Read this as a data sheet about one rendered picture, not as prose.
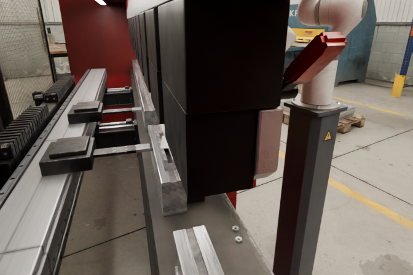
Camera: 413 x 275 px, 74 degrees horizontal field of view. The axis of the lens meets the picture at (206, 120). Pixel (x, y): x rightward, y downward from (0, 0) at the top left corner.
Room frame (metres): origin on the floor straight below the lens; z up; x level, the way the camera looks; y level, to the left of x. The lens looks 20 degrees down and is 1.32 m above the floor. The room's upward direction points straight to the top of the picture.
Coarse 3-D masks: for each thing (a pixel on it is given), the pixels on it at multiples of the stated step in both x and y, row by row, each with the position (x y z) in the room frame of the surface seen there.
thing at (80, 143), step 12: (60, 144) 0.62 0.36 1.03; (72, 144) 0.62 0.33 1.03; (84, 144) 0.62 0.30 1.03; (144, 144) 0.69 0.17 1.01; (48, 156) 0.58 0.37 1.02; (60, 156) 0.57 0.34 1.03; (72, 156) 0.58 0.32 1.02; (84, 156) 0.58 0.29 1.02; (96, 156) 0.62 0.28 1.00; (48, 168) 0.56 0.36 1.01; (60, 168) 0.56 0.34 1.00; (72, 168) 0.57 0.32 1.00; (84, 168) 0.58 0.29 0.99
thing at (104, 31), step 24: (72, 0) 2.62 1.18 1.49; (72, 24) 2.62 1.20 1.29; (96, 24) 2.67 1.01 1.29; (120, 24) 2.73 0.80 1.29; (72, 48) 2.61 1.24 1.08; (96, 48) 2.67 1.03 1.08; (120, 48) 2.73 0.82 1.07; (72, 72) 2.60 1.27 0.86; (120, 72) 2.72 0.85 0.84; (120, 120) 2.70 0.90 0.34
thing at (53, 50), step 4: (36, 8) 4.14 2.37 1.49; (36, 12) 5.28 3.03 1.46; (44, 44) 4.14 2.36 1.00; (52, 44) 5.40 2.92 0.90; (56, 44) 5.40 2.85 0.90; (60, 44) 5.40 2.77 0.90; (64, 44) 5.40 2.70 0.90; (44, 48) 4.14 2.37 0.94; (52, 48) 4.55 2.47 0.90; (56, 48) 4.55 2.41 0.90; (60, 48) 4.55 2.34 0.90; (64, 48) 4.55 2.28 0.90; (52, 52) 4.19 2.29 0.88; (56, 52) 4.21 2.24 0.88; (60, 52) 4.24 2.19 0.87; (64, 52) 4.26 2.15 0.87; (52, 56) 4.22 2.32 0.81; (56, 56) 4.25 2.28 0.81; (60, 56) 4.28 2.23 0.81; (64, 56) 4.30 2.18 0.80; (52, 60) 4.22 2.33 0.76; (52, 64) 4.21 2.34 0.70; (56, 72) 4.23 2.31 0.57; (56, 76) 4.22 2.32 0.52; (60, 76) 5.45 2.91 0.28; (56, 80) 4.22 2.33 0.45
